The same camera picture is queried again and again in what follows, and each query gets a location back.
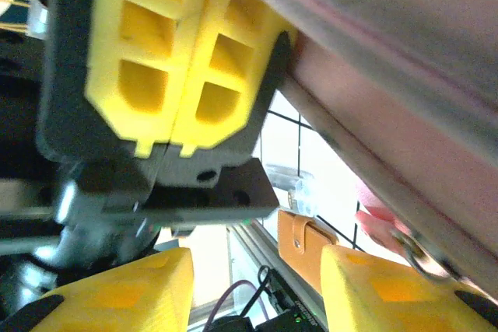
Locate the clear plastic case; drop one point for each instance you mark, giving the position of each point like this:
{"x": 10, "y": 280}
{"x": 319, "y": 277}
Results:
{"x": 303, "y": 192}

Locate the aluminium rail frame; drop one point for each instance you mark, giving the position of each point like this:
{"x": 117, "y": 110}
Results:
{"x": 253, "y": 246}

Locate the pink school backpack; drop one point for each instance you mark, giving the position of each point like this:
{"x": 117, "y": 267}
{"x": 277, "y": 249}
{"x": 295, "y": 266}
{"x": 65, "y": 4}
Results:
{"x": 389, "y": 75}

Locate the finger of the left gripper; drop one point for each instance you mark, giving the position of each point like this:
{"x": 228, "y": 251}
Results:
{"x": 233, "y": 21}
{"x": 113, "y": 48}

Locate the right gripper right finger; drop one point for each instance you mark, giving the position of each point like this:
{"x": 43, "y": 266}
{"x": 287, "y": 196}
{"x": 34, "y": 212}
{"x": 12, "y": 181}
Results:
{"x": 381, "y": 301}

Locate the orange leather card wallet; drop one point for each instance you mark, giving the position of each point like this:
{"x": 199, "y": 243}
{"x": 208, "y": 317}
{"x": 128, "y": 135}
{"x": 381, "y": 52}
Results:
{"x": 299, "y": 246}

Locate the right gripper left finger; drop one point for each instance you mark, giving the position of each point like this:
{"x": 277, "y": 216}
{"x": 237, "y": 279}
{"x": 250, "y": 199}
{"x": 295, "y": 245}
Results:
{"x": 116, "y": 301}

